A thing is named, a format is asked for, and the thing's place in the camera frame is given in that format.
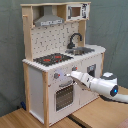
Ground grey range hood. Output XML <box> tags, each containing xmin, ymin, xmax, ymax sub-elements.
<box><xmin>35</xmin><ymin>5</ymin><xmax>64</xmax><ymax>27</ymax></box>

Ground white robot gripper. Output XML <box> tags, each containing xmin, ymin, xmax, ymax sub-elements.
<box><xmin>67</xmin><ymin>71</ymin><xmax>93</xmax><ymax>89</ymax></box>

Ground toy oven door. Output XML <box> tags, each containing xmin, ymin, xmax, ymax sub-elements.
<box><xmin>55</xmin><ymin>84</ymin><xmax>74</xmax><ymax>111</ymax></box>

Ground red stove knob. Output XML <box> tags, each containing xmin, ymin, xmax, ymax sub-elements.
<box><xmin>54</xmin><ymin>73</ymin><xmax>60</xmax><ymax>79</ymax></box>
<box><xmin>71</xmin><ymin>65</ymin><xmax>78</xmax><ymax>72</ymax></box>

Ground grey toy sink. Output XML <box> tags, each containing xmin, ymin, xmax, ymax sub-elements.
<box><xmin>65</xmin><ymin>47</ymin><xmax>95</xmax><ymax>55</ymax></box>

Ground white cabinet door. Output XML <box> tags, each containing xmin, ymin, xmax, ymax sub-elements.
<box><xmin>80</xmin><ymin>55</ymin><xmax>102</xmax><ymax>105</ymax></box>

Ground grey backdrop curtain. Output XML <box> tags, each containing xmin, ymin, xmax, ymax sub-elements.
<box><xmin>0</xmin><ymin>0</ymin><xmax>128</xmax><ymax>117</ymax></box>

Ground toy microwave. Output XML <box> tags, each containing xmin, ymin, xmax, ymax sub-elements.
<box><xmin>66</xmin><ymin>3</ymin><xmax>90</xmax><ymax>21</ymax></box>

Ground black toy stovetop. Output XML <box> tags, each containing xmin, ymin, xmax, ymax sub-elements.
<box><xmin>34</xmin><ymin>53</ymin><xmax>71</xmax><ymax>67</ymax></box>

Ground black toy faucet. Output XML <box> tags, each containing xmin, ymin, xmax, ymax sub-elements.
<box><xmin>66</xmin><ymin>32</ymin><xmax>83</xmax><ymax>50</ymax></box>

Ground wooden toy kitchen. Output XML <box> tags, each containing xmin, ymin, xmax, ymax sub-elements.
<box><xmin>22</xmin><ymin>2</ymin><xmax>105</xmax><ymax>128</ymax></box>

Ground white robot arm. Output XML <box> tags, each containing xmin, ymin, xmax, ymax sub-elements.
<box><xmin>67</xmin><ymin>71</ymin><xmax>128</xmax><ymax>104</ymax></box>

